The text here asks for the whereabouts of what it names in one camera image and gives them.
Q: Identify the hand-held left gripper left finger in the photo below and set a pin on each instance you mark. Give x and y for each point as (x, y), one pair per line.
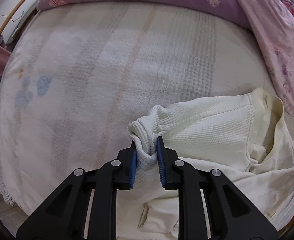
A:
(132, 170)

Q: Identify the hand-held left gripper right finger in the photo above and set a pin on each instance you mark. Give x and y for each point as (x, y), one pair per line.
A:
(161, 165)

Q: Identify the white snap-button jacket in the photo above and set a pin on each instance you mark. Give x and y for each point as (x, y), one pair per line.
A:
(211, 135)

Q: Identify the wooden pole clothes rack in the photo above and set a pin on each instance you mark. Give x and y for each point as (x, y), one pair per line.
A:
(17, 10)

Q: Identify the pale floral bed sheet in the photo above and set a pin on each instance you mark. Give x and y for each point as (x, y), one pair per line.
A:
(87, 80)

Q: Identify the black flat television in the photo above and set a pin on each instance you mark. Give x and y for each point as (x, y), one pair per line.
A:
(18, 27)

